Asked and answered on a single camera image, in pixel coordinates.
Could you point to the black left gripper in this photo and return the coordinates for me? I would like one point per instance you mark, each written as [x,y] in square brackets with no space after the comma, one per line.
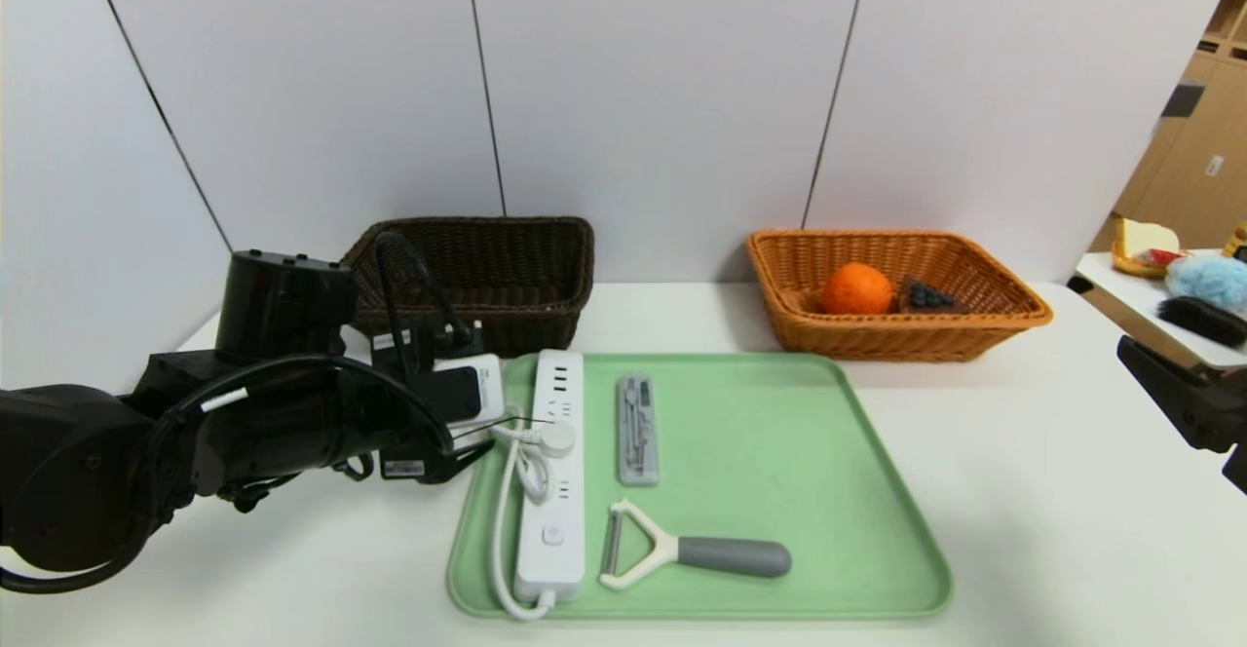
[403,464]

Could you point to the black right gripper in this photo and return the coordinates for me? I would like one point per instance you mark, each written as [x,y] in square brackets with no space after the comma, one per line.
[1239,467]

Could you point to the grey clear compass case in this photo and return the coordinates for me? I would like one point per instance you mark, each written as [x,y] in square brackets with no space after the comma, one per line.
[638,433]

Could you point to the chocolate blueberry cake slice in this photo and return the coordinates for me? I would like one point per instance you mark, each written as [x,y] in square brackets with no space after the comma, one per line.
[930,298]

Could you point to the orange fruit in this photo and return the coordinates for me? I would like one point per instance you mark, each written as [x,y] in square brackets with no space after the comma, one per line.
[857,288]

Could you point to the small yellow wicker basket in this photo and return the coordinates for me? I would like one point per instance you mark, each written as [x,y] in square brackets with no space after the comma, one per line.
[1130,270]

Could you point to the dark brown wicker basket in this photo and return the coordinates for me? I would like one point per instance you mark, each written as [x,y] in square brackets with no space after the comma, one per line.
[526,325]

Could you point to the orange wicker basket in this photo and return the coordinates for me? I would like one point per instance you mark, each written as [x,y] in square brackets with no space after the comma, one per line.
[877,340]

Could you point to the black brush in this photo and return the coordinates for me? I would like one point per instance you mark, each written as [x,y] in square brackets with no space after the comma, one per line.
[1203,321]

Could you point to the blue fluffy bath sponge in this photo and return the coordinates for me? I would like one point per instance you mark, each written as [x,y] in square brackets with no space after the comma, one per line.
[1208,282]

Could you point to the white side table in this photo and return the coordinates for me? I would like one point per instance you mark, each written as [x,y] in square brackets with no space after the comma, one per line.
[1130,296]

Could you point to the small red packet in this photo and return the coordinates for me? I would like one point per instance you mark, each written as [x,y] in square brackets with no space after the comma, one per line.
[1159,258]

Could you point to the yellow brown toy figure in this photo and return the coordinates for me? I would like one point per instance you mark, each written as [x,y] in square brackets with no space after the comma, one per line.
[1241,243]

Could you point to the pale yellow bread slice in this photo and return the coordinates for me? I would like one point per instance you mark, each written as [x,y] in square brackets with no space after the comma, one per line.
[1145,238]

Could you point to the light wooden cabinet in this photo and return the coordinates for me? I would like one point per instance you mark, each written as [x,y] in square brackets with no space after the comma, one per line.
[1184,199]

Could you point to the dark grey cabinet plate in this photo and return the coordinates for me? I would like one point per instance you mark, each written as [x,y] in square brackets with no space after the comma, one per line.
[1181,101]

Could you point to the light green plastic tray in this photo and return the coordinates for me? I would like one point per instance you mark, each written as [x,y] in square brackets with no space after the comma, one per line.
[779,491]

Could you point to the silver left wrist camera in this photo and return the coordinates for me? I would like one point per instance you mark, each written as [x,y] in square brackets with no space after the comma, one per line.
[487,384]

